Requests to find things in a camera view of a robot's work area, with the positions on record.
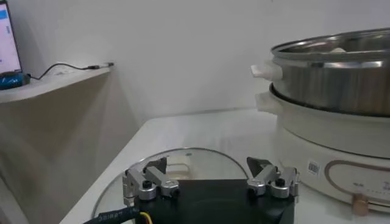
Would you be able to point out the white side desk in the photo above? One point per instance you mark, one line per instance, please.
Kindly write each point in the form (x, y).
(55, 83)

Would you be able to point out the stainless steel steamer basket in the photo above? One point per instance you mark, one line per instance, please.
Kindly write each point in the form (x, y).
(329, 85)

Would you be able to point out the white steamed baozi bun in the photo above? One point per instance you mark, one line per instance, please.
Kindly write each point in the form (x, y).
(338, 50)

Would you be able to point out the round glass pot lid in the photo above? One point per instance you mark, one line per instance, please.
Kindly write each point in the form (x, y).
(210, 164)

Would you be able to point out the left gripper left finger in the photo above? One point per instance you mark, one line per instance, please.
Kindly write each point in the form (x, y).
(135, 179)

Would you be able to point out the computer monitor screen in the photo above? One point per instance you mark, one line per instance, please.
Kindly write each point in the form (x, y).
(7, 42)

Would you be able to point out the blue computer mouse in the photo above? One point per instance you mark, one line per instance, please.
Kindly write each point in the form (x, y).
(12, 80)

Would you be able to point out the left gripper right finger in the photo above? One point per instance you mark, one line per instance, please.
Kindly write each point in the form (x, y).
(265, 176)

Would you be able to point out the white electric cooker base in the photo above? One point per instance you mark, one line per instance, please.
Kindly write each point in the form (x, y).
(304, 137)

